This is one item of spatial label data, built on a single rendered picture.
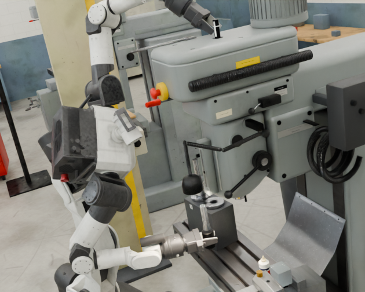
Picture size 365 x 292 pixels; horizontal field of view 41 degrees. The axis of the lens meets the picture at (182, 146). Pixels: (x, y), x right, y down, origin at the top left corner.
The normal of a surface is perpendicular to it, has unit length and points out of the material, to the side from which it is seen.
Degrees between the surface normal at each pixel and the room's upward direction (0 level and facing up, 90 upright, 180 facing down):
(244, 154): 90
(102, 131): 57
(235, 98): 90
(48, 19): 90
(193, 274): 0
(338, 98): 90
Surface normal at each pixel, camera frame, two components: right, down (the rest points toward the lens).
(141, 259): 0.17, 0.43
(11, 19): 0.40, 0.27
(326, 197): -0.90, 0.29
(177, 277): -0.16, -0.92
